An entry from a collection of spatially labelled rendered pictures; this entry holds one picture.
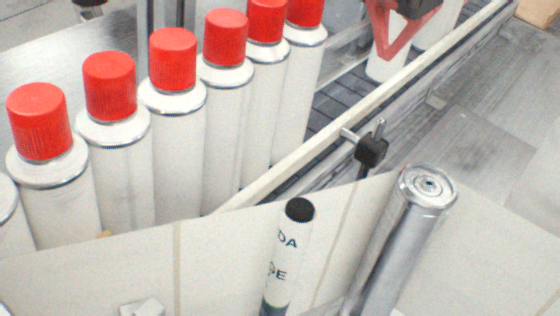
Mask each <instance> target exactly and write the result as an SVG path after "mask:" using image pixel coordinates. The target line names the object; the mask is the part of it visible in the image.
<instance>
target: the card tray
mask: <svg viewBox="0 0 560 316"><path fill-rule="evenodd" d="M519 2H520V3H519V5H518V7H517V8H516V12H515V14H514V15H513V16H514V17H516V18H518V19H520V20H522V21H525V22H526V23H529V24H531V25H532V26H535V27H537V28H539V29H541V30H543V31H544V30H545V28H546V27H548V25H549V24H550V23H551V22H552V21H553V19H554V18H555V16H557V15H558V14H559V12H560V0H519Z"/></svg>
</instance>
